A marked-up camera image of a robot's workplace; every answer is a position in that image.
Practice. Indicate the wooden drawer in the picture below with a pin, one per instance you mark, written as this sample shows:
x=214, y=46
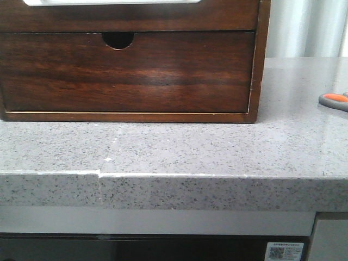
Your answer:
x=17, y=17
x=185, y=72

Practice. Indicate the dark wooden drawer cabinet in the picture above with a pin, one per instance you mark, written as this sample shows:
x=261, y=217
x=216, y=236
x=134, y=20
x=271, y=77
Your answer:
x=121, y=40

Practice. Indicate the white QR code sticker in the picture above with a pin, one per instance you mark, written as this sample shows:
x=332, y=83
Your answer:
x=284, y=251

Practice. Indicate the white cabinet door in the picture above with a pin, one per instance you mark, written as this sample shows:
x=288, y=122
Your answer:
x=329, y=238

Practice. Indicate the dark under-counter appliance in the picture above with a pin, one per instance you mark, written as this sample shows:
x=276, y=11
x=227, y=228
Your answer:
x=41, y=246

